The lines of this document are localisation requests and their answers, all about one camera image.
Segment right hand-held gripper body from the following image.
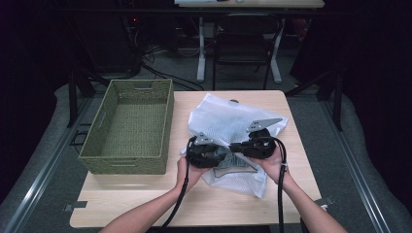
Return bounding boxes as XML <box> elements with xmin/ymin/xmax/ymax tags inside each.
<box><xmin>239</xmin><ymin>117</ymin><xmax>284</xmax><ymax>160</ymax></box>

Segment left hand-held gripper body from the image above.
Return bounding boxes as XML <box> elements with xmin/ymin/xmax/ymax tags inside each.
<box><xmin>186</xmin><ymin>132</ymin><xmax>228</xmax><ymax>170</ymax></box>

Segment white mesh laundry bag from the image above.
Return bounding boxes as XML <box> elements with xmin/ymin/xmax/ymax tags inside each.
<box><xmin>180</xmin><ymin>92</ymin><xmax>290</xmax><ymax>199</ymax></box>

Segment green woven basket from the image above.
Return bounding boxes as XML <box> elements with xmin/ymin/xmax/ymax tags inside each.
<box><xmin>78</xmin><ymin>78</ymin><xmax>175</xmax><ymax>176</ymax></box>

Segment person's left hand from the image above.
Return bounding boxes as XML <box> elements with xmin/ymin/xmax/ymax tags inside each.
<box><xmin>175</xmin><ymin>156</ymin><xmax>212</xmax><ymax>193</ymax></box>

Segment person's right hand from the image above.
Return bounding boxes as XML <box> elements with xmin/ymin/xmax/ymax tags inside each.
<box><xmin>249</xmin><ymin>144</ymin><xmax>293</xmax><ymax>188</ymax></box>

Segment black metal stand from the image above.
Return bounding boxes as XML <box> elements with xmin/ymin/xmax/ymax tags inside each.
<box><xmin>285</xmin><ymin>69</ymin><xmax>344</xmax><ymax>132</ymax></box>
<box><xmin>66</xmin><ymin>67</ymin><xmax>111</xmax><ymax>129</ymax></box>

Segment black folding chair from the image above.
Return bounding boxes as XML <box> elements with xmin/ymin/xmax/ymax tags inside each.
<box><xmin>212</xmin><ymin>13</ymin><xmax>284</xmax><ymax>91</ymax></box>

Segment white-legged desk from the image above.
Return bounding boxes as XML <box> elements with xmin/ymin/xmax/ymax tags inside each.
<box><xmin>174</xmin><ymin>0</ymin><xmax>326</xmax><ymax>83</ymax></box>

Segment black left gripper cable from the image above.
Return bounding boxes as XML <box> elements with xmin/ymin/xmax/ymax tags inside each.
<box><xmin>157</xmin><ymin>135</ymin><xmax>198</xmax><ymax>233</ymax></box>

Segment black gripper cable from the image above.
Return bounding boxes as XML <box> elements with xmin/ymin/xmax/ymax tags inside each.
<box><xmin>265</xmin><ymin>136</ymin><xmax>290</xmax><ymax>233</ymax></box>
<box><xmin>157</xmin><ymin>135</ymin><xmax>198</xmax><ymax>233</ymax></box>

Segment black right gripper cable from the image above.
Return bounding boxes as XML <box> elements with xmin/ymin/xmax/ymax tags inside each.
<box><xmin>265</xmin><ymin>136</ymin><xmax>290</xmax><ymax>233</ymax></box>

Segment black floor cables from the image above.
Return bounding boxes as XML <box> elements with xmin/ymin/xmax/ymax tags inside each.
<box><xmin>139</xmin><ymin>43</ymin><xmax>206</xmax><ymax>92</ymax></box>

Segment metal floor rail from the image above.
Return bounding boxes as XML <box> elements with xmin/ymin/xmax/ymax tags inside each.
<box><xmin>319</xmin><ymin>96</ymin><xmax>394</xmax><ymax>233</ymax></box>
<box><xmin>0</xmin><ymin>96</ymin><xmax>95</xmax><ymax>233</ymax></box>

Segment black floor bracket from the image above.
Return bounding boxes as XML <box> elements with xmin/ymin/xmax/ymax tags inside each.
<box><xmin>68</xmin><ymin>121</ymin><xmax>93</xmax><ymax>155</ymax></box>

